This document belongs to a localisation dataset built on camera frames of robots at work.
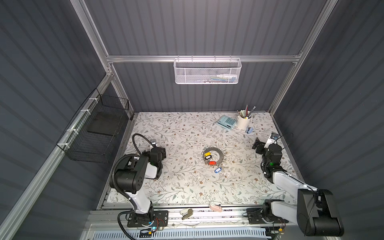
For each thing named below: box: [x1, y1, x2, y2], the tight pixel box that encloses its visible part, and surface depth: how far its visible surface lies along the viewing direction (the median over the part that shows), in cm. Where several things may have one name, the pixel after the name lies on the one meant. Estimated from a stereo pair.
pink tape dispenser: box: [209, 201, 223, 213], surface depth 77 cm
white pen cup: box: [236, 110, 253, 129], surface depth 108 cm
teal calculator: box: [216, 115, 237, 130], surface depth 114 cm
